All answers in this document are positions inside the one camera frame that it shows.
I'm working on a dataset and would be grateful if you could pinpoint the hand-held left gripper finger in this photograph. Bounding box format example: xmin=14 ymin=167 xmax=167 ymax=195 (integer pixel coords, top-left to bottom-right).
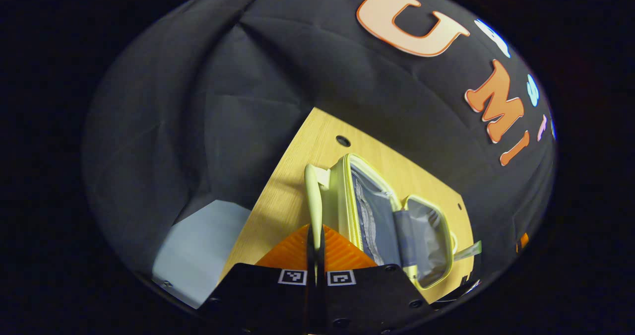
xmin=316 ymin=223 xmax=432 ymax=335
xmin=198 ymin=223 xmax=317 ymax=335

